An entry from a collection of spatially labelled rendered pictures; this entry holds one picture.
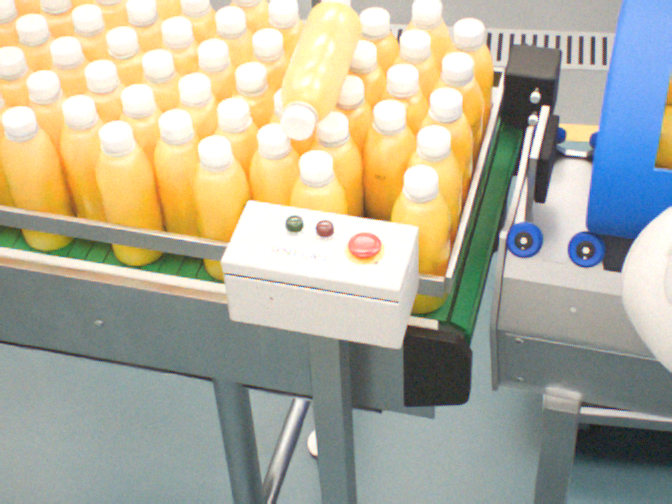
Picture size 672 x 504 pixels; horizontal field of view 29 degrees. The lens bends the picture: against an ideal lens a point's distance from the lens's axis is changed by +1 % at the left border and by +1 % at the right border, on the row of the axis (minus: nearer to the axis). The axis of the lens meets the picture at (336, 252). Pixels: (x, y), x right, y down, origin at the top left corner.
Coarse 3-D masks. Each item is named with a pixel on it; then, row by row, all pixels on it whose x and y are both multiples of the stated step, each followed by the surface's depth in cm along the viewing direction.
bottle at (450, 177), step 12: (420, 156) 153; (444, 156) 153; (408, 168) 156; (432, 168) 153; (444, 168) 153; (456, 168) 155; (444, 180) 154; (456, 180) 155; (444, 192) 155; (456, 192) 156; (456, 204) 157; (456, 216) 159; (456, 228) 161
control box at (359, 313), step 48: (240, 240) 142; (288, 240) 142; (336, 240) 141; (384, 240) 141; (240, 288) 142; (288, 288) 140; (336, 288) 138; (384, 288) 136; (336, 336) 144; (384, 336) 142
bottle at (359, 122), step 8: (336, 104) 160; (352, 104) 160; (360, 104) 160; (368, 104) 162; (344, 112) 161; (352, 112) 161; (360, 112) 161; (368, 112) 162; (352, 120) 161; (360, 120) 161; (368, 120) 162; (352, 128) 161; (360, 128) 161; (368, 128) 162; (352, 136) 161; (360, 136) 162; (360, 144) 162
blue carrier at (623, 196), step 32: (640, 0) 147; (640, 32) 143; (640, 64) 141; (608, 96) 141; (640, 96) 141; (608, 128) 142; (640, 128) 141; (608, 160) 143; (640, 160) 142; (608, 192) 145; (640, 192) 144; (608, 224) 150; (640, 224) 148
